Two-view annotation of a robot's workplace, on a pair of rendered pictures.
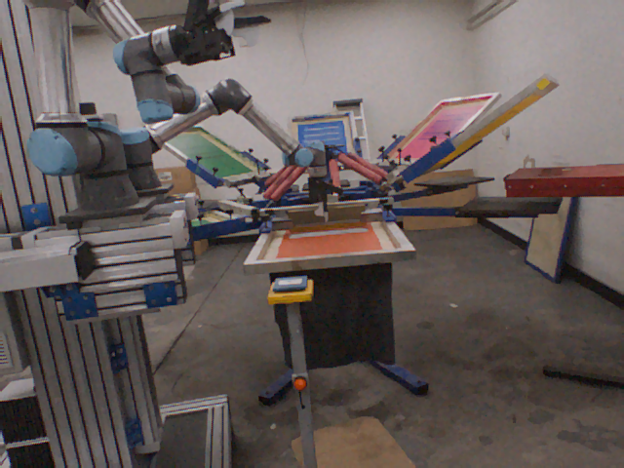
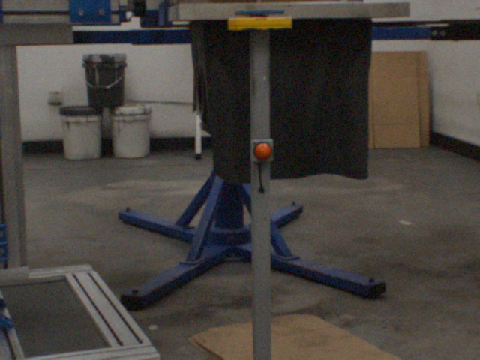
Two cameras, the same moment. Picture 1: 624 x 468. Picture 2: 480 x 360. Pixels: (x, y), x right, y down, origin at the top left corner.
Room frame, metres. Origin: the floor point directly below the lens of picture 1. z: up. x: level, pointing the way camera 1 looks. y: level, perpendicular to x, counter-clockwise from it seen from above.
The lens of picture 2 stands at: (-0.76, 0.52, 0.93)
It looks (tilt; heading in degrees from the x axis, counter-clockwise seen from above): 10 degrees down; 349
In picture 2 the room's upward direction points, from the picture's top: 1 degrees counter-clockwise
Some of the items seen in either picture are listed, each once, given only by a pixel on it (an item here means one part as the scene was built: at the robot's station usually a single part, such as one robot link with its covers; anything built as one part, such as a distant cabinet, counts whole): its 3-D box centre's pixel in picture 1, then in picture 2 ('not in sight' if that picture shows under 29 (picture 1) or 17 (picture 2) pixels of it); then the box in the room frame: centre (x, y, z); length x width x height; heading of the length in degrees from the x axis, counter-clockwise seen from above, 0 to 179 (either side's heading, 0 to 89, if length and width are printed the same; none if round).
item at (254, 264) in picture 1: (328, 236); (270, 13); (1.91, -0.08, 0.97); 0.79 x 0.58 x 0.04; 177
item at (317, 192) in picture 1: (318, 189); not in sight; (2.12, -0.06, 1.15); 0.09 x 0.08 x 0.12; 87
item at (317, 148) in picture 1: (315, 154); not in sight; (2.12, -0.07, 1.31); 0.09 x 0.08 x 0.11; 104
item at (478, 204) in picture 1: (429, 210); (391, 31); (2.59, -0.70, 0.91); 1.34 x 0.40 x 0.08; 57
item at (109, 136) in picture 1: (98, 147); not in sight; (1.31, 0.55, 1.42); 0.13 x 0.12 x 0.14; 165
